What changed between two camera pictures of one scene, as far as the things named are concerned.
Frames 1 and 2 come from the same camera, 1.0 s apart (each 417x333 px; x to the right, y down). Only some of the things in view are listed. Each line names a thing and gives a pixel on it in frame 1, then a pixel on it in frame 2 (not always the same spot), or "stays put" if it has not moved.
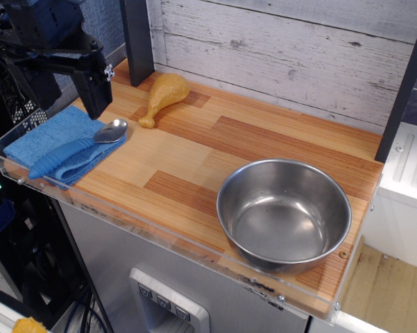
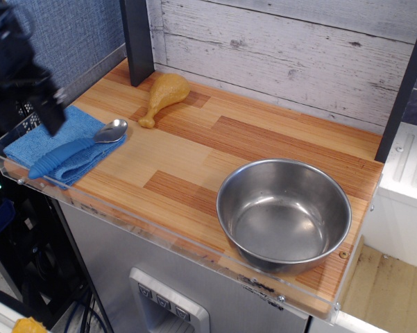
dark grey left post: [137, 34] stays put
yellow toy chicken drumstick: [166, 90] stays put
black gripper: [70, 50] -> [28, 91]
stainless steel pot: [283, 217] stays put
